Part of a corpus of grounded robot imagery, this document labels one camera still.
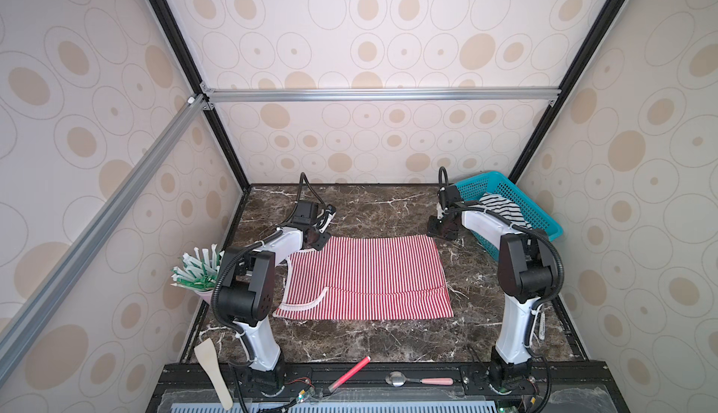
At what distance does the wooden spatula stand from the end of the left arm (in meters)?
0.41

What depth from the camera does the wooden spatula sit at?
72 centimetres

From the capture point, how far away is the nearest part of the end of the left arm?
739mm
